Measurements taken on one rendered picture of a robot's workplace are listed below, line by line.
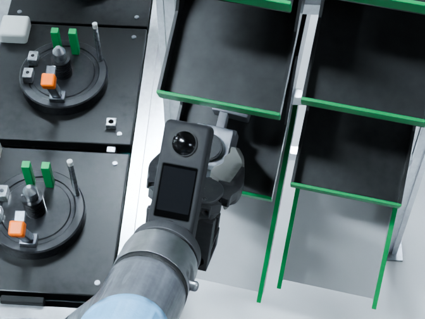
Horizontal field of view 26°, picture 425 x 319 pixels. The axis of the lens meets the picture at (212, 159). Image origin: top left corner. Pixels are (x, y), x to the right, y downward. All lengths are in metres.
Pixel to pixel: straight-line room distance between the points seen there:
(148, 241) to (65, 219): 0.49
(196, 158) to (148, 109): 0.58
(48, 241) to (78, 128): 0.21
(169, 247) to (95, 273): 0.46
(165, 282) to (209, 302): 0.58
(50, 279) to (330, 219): 0.39
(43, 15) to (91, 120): 0.24
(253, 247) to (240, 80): 0.33
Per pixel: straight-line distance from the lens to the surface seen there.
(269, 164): 1.10
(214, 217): 0.94
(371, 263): 1.25
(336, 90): 0.98
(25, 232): 1.26
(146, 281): 0.80
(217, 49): 0.98
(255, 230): 1.23
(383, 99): 0.98
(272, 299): 1.40
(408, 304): 1.42
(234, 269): 1.25
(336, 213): 1.24
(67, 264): 1.31
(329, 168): 1.11
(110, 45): 1.54
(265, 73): 0.97
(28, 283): 1.31
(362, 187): 1.11
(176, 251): 0.85
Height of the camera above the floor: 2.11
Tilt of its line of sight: 55 degrees down
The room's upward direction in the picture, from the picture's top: straight up
